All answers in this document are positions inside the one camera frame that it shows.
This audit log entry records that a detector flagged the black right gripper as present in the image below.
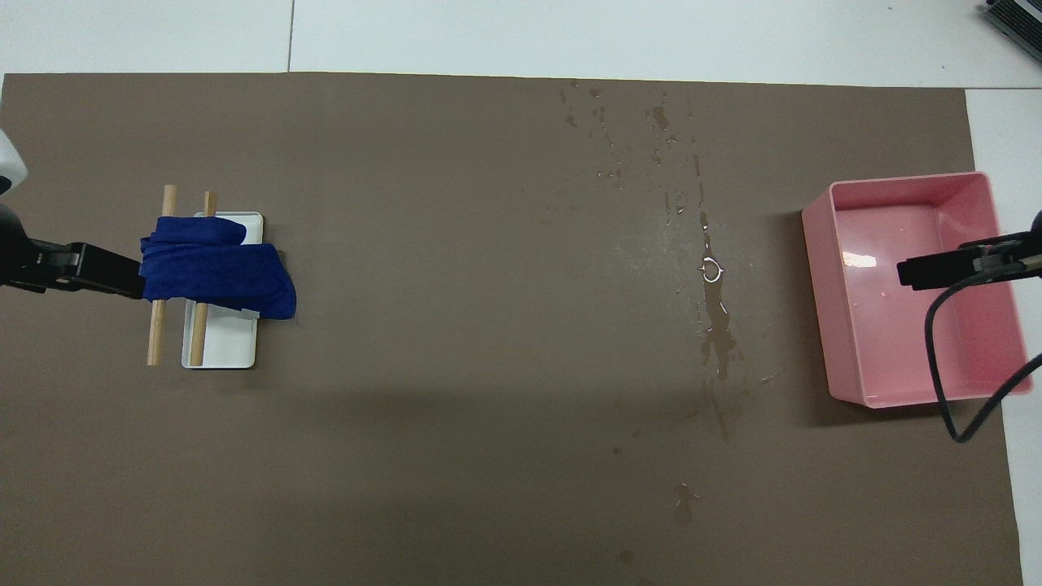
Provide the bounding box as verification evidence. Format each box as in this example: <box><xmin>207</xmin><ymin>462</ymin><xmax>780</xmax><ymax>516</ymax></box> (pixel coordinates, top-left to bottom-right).
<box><xmin>898</xmin><ymin>208</ymin><xmax>1042</xmax><ymax>290</ymax></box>

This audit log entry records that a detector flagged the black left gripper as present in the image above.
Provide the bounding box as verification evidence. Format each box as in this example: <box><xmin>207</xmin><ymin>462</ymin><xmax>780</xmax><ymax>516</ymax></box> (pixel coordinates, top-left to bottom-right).
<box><xmin>0</xmin><ymin>203</ymin><xmax>147</xmax><ymax>300</ymax></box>

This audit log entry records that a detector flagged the blue cloth towel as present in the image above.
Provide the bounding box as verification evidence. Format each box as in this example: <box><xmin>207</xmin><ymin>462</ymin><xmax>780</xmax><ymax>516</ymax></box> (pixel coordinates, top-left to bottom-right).
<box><xmin>138</xmin><ymin>215</ymin><xmax>297</xmax><ymax>321</ymax></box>

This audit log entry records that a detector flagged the spilled water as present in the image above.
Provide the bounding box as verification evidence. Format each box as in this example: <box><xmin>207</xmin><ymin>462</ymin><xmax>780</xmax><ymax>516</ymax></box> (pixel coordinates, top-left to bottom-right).
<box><xmin>558</xmin><ymin>80</ymin><xmax>782</xmax><ymax>444</ymax></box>

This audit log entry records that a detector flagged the long wooden rack rod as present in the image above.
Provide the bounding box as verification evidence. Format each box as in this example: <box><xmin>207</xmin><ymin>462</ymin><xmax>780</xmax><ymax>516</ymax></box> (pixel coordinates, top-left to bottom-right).
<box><xmin>147</xmin><ymin>185</ymin><xmax>178</xmax><ymax>366</ymax></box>

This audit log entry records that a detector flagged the pink plastic bin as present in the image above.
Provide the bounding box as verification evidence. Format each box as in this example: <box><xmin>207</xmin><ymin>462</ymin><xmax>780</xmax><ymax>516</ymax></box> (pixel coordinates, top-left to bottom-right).
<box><xmin>802</xmin><ymin>171</ymin><xmax>1033</xmax><ymax>409</ymax></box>

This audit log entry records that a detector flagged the short wooden rack rod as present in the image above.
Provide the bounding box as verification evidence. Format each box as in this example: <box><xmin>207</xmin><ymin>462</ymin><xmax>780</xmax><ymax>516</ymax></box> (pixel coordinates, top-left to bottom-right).
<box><xmin>189</xmin><ymin>191</ymin><xmax>218</xmax><ymax>366</ymax></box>

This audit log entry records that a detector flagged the grey ribbed device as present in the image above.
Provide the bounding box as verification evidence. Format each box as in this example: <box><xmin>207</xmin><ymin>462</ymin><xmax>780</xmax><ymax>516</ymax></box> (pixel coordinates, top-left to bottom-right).
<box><xmin>981</xmin><ymin>0</ymin><xmax>1042</xmax><ymax>42</ymax></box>

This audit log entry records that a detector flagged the brown table mat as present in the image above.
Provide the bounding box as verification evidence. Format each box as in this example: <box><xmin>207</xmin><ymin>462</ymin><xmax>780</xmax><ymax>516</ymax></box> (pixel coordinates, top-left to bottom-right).
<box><xmin>0</xmin><ymin>72</ymin><xmax>1025</xmax><ymax>586</ymax></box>

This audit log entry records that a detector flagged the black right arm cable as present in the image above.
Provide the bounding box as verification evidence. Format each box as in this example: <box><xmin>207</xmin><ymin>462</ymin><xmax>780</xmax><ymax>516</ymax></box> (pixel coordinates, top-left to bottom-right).
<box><xmin>926</xmin><ymin>265</ymin><xmax>1042</xmax><ymax>444</ymax></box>

